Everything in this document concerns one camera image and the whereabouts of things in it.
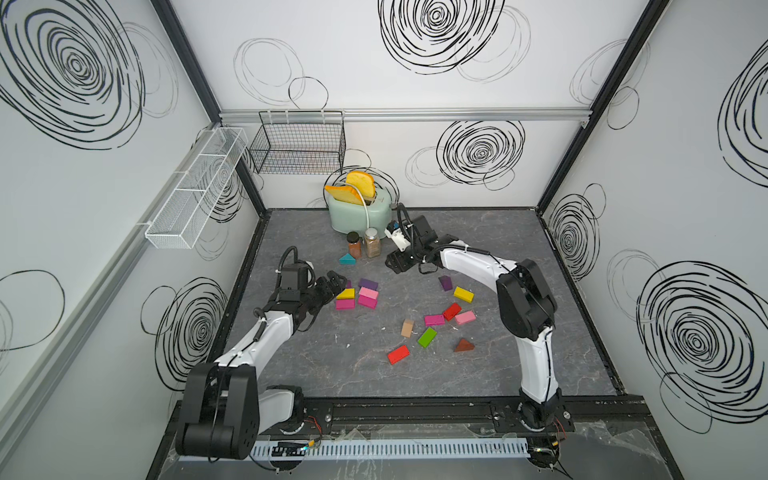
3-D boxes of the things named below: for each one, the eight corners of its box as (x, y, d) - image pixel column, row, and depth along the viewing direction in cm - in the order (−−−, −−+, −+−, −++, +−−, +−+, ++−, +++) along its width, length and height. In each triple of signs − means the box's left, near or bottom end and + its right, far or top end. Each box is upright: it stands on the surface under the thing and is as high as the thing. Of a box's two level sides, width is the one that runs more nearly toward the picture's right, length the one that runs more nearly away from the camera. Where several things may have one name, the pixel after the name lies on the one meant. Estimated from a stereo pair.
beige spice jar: (366, 259, 108) (364, 241, 100) (367, 245, 112) (365, 227, 104) (380, 259, 108) (379, 241, 100) (380, 245, 112) (380, 227, 104)
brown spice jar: (349, 258, 107) (346, 241, 99) (350, 248, 110) (347, 231, 102) (361, 258, 107) (359, 241, 99) (362, 248, 110) (360, 231, 102)
